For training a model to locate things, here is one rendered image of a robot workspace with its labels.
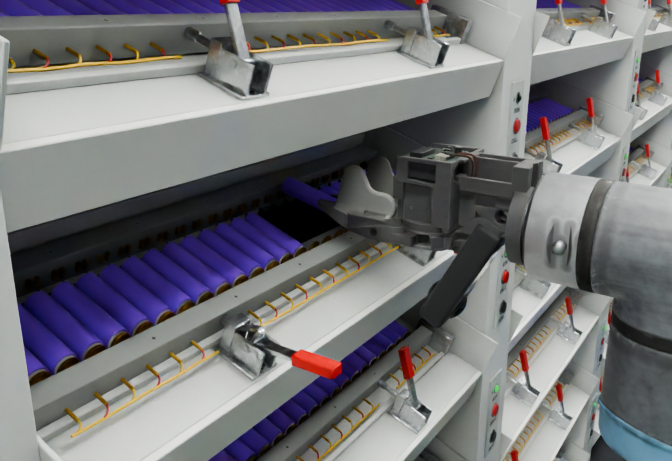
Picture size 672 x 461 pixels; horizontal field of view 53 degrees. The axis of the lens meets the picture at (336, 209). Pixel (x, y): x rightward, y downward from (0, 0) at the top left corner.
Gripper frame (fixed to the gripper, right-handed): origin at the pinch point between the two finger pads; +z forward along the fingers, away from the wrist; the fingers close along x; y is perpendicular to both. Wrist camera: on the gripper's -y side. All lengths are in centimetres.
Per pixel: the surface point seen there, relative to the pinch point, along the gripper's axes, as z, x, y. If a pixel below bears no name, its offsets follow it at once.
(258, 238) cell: 2.0, 9.7, -0.7
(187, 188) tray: 8.5, 11.7, 3.5
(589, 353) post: -7, -92, -56
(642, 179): -6, -139, -26
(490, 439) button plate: -8.6, -26.1, -38.9
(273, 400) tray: -7.3, 19.2, -9.1
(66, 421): -3.6, 34.0, -4.0
